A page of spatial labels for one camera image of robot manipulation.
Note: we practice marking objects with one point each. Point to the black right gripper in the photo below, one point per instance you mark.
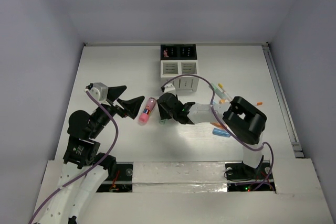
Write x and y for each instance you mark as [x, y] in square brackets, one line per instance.
[164, 114]

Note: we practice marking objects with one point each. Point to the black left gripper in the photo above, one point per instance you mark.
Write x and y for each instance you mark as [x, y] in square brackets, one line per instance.
[115, 104]

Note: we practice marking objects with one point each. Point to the small green highlighter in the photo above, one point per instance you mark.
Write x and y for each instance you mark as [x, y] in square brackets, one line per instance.
[162, 122]

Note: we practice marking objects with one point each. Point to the pink glue stick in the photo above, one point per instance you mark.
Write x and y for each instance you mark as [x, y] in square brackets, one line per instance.
[149, 107]

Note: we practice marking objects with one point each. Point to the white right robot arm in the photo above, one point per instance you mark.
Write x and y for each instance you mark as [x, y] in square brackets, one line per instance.
[239, 118]

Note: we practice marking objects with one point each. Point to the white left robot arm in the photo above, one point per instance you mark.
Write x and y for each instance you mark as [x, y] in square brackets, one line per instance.
[84, 167]

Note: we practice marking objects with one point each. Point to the white four-slot pen organizer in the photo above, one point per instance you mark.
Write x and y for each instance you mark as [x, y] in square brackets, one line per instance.
[179, 67]

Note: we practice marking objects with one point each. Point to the long green highlighter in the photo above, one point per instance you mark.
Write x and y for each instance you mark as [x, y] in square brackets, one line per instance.
[218, 92]

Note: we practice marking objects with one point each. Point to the orange pink pastel highlighter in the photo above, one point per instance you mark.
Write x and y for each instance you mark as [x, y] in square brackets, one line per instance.
[222, 101]

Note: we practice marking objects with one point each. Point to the yellow-capped white pen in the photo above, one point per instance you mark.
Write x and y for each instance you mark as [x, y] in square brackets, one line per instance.
[228, 97]

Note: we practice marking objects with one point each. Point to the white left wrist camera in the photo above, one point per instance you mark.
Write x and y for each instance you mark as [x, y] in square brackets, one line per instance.
[98, 91]

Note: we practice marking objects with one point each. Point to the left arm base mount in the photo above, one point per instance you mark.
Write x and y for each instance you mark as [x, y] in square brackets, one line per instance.
[120, 182]

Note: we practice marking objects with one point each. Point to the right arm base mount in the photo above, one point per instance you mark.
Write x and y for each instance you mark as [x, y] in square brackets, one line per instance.
[244, 180]

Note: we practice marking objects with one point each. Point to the aluminium rail right edge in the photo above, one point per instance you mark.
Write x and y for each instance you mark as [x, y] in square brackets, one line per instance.
[290, 127]

